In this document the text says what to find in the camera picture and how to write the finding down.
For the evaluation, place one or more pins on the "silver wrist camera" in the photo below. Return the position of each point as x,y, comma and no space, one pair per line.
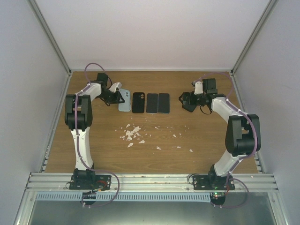
115,87
198,87

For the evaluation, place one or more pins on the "grey slotted cable duct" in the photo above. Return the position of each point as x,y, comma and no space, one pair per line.
124,197

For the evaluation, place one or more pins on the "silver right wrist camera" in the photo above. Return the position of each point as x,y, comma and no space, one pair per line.
198,87

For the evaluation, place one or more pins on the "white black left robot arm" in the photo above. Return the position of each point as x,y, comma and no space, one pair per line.
79,118

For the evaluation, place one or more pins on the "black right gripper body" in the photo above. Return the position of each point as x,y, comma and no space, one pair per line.
193,101

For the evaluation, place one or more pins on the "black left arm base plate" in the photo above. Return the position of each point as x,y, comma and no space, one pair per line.
95,183

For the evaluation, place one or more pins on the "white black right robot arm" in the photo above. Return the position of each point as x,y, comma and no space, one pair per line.
242,138

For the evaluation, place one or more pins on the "aluminium front rail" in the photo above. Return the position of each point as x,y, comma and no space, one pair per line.
138,182

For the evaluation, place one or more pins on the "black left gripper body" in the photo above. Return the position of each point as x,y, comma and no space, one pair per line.
110,98

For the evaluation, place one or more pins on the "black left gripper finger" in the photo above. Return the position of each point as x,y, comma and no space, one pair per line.
121,99
108,103

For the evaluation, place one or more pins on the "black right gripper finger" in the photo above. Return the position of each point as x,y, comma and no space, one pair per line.
183,102
182,96

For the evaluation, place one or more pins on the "light blue phone case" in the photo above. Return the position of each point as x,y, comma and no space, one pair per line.
126,106

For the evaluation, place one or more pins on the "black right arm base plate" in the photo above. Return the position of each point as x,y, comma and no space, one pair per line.
210,182

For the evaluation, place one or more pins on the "black phone case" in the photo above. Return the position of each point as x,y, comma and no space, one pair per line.
138,102

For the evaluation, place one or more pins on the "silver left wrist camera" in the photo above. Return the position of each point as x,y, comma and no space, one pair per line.
115,87

